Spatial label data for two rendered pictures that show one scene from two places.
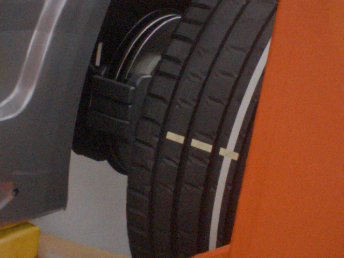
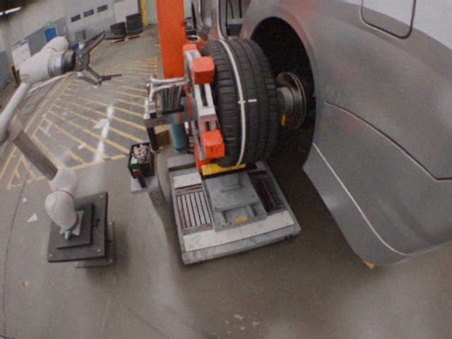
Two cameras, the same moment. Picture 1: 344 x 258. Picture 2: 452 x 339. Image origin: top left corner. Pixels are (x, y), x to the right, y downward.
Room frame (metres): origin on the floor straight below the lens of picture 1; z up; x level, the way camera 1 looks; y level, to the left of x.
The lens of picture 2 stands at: (1.95, -0.95, 1.40)
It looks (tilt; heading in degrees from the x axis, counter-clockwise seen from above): 46 degrees down; 134
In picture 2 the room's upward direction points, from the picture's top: straight up
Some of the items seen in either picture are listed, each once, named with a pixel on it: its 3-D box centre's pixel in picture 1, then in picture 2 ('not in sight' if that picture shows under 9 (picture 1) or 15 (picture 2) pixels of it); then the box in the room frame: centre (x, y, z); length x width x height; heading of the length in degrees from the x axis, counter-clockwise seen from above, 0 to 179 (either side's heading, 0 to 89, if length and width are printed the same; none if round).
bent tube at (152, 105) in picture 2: not in sight; (169, 85); (1.20, -0.51, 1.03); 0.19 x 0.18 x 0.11; 59
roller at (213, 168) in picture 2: not in sight; (223, 166); (1.34, -0.33, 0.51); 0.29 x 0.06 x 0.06; 59
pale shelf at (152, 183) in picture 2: not in sight; (144, 165); (0.90, -0.62, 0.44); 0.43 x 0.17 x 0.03; 149
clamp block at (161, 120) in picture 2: not in sight; (155, 118); (1.22, -0.61, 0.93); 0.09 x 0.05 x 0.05; 59
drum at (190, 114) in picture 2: not in sight; (183, 108); (1.15, -0.41, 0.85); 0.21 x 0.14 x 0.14; 59
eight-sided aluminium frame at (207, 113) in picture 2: not in sight; (198, 106); (1.18, -0.35, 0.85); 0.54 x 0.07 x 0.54; 149
